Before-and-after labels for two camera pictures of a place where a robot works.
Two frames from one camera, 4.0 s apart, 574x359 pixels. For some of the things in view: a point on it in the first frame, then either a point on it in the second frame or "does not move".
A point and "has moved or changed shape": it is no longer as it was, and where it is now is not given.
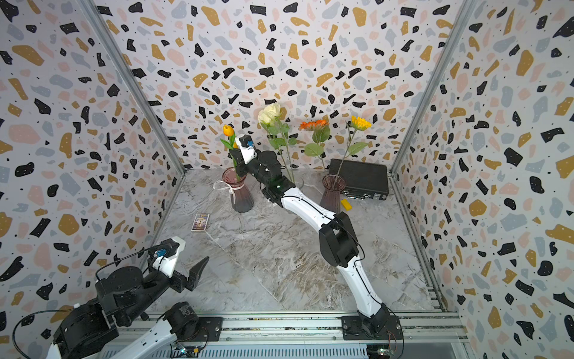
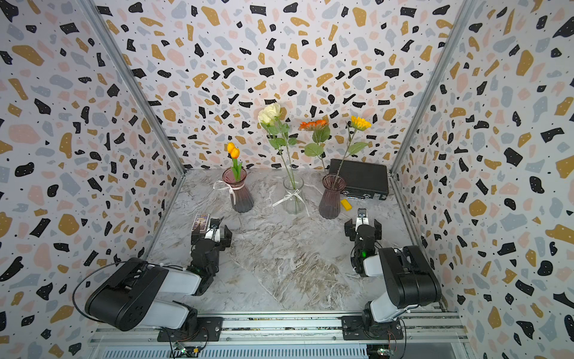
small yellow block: (346, 204) does not move
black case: (364, 179) does not move
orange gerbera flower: (321, 133) does not move
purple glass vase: (332, 184) does not move
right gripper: (240, 162) -> (350, 230)
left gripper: (181, 283) -> (224, 241)
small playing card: (200, 221) does not move
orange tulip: (228, 131) has moved or changed shape
